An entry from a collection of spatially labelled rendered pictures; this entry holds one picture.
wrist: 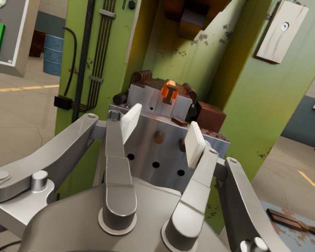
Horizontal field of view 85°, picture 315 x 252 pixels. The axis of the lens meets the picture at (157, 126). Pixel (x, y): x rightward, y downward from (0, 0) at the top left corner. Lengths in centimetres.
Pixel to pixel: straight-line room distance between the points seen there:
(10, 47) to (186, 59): 77
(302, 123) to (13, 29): 748
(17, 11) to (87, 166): 63
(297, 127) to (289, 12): 687
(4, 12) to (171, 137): 51
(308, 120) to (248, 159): 680
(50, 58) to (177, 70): 437
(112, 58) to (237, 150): 63
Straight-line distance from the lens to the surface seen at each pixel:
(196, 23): 66
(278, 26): 75
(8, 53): 55
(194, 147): 18
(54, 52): 510
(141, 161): 57
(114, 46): 72
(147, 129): 52
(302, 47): 81
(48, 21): 887
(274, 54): 74
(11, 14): 59
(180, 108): 56
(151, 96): 55
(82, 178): 97
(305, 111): 747
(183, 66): 102
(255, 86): 75
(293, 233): 69
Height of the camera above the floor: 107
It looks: 20 degrees down
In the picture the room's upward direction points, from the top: 18 degrees clockwise
